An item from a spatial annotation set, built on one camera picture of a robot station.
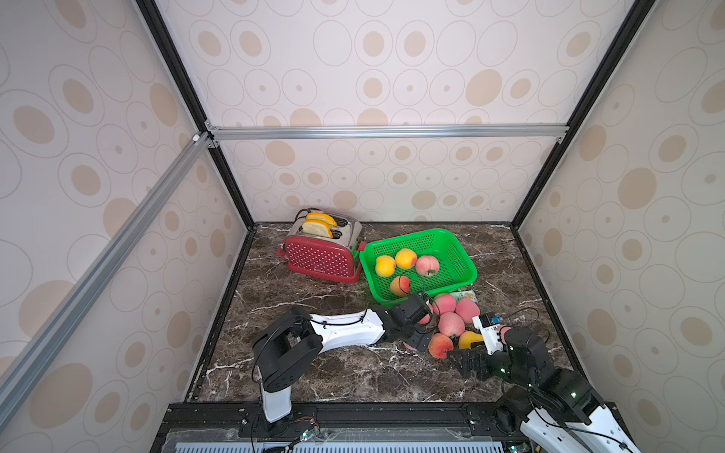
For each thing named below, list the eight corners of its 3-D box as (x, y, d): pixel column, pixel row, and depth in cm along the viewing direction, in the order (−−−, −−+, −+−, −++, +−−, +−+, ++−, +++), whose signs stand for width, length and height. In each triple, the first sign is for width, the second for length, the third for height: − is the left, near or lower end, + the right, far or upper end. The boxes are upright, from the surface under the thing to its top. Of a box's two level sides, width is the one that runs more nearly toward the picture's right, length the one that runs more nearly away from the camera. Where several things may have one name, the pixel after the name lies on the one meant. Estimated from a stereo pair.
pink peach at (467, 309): (454, 323, 93) (459, 315, 88) (451, 307, 97) (455, 298, 92) (475, 323, 93) (481, 315, 88) (471, 307, 97) (476, 298, 92)
